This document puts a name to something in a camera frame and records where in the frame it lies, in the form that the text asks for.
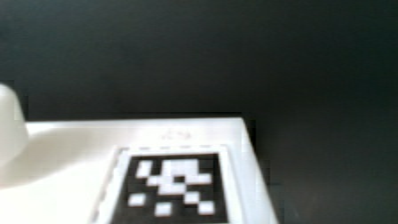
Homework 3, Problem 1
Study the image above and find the white front drawer tray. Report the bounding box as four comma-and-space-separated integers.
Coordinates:
0, 118, 278, 224

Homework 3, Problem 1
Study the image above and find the white drawer cabinet box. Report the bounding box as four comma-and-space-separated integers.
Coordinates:
0, 83, 28, 186

